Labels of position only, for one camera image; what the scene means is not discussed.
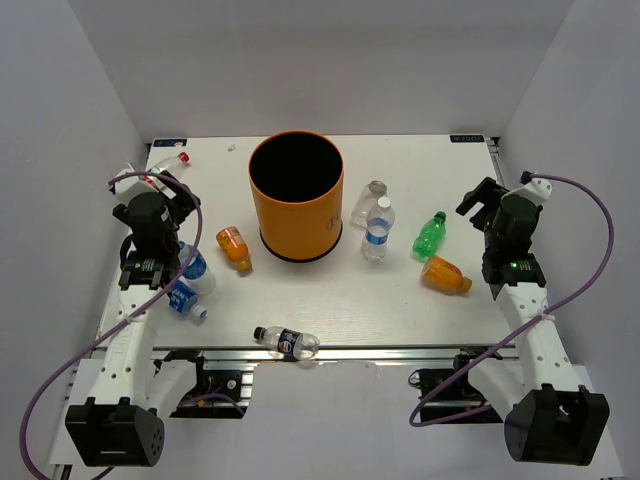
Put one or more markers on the orange cylindrical bin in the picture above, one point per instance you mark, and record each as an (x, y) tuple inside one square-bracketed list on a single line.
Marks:
[(296, 179)]

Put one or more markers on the small orange juice bottle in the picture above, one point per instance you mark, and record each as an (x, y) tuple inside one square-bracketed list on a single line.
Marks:
[(235, 249)]

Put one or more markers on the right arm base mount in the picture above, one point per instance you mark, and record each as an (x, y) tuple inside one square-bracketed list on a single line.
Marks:
[(460, 397)]

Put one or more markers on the clear bottle red cap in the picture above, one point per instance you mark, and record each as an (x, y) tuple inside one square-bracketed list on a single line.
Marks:
[(174, 165)]

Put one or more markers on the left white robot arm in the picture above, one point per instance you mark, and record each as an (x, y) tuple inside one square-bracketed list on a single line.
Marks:
[(121, 422)]

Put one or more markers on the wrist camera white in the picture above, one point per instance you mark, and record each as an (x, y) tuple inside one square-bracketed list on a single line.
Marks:
[(536, 190), (126, 189)]

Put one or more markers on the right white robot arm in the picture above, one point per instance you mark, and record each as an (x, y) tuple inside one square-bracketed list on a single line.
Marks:
[(549, 414)]

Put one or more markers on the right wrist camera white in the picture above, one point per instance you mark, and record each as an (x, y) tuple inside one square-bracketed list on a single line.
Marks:
[(536, 190)]

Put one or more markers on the water bottle blue label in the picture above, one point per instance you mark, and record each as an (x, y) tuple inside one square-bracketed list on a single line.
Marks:
[(197, 273)]

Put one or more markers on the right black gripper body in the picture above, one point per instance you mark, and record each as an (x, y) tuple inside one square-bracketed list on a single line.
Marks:
[(490, 196)]

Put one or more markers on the green plastic bottle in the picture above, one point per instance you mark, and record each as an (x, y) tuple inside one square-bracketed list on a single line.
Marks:
[(430, 237)]

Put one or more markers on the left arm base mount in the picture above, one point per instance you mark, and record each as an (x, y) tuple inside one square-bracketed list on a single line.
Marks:
[(222, 389)]

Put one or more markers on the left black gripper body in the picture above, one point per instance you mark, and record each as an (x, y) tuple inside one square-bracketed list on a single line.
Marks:
[(179, 205)]

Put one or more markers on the clear pepsi bottle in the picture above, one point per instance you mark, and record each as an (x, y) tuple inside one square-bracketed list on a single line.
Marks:
[(290, 344)]

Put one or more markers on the clear capless bottle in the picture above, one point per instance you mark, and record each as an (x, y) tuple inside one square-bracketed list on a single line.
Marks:
[(368, 198)]

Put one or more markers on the blue table label left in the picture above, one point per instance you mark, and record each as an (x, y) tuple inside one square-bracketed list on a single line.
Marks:
[(169, 143)]

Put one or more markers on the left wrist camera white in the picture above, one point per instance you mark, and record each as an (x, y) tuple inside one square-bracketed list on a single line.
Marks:
[(126, 189)]

